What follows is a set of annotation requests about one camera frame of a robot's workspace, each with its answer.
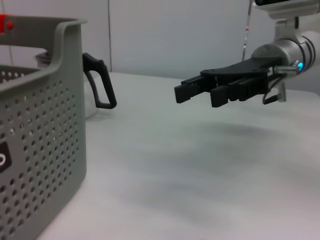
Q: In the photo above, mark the thin grey vertical pole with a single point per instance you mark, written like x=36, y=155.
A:
x=247, y=30

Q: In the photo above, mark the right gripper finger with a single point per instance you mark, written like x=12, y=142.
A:
x=235, y=91
x=187, y=91

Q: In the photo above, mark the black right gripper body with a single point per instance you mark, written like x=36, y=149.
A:
x=250, y=66

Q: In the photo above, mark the grey-green perforated storage basket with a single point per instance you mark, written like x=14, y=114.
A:
x=45, y=150

